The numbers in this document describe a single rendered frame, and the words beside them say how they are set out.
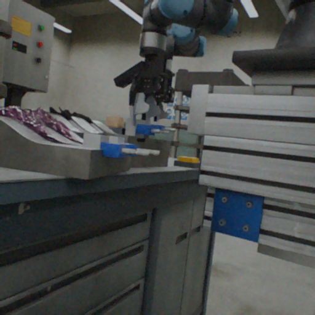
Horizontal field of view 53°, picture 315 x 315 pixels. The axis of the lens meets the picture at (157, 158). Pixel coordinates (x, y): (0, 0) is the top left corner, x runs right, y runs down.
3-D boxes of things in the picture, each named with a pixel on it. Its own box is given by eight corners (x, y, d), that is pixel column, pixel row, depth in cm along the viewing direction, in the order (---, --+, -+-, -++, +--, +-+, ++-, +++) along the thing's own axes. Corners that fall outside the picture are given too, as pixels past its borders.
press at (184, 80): (240, 197, 608) (255, 89, 597) (215, 208, 472) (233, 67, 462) (195, 189, 652) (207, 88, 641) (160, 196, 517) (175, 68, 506)
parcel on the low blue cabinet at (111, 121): (123, 128, 846) (125, 117, 845) (117, 127, 817) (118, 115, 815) (111, 127, 866) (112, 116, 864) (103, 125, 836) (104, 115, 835)
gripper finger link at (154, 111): (157, 128, 93) (158, 96, 90) (140, 127, 96) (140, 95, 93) (163, 127, 96) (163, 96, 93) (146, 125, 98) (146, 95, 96)
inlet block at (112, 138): (160, 164, 76) (162, 142, 76) (155, 165, 71) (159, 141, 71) (108, 157, 79) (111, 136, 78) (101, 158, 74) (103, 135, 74)
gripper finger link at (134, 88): (130, 104, 87) (138, 74, 88) (125, 103, 88) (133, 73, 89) (139, 109, 91) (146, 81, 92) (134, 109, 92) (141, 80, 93)
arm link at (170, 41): (176, 27, 117) (153, 26, 119) (172, 57, 117) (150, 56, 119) (179, 34, 124) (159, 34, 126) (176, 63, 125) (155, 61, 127)
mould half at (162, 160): (167, 167, 110) (172, 127, 109) (124, 168, 87) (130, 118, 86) (61, 150, 133) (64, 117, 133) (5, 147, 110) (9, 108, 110)
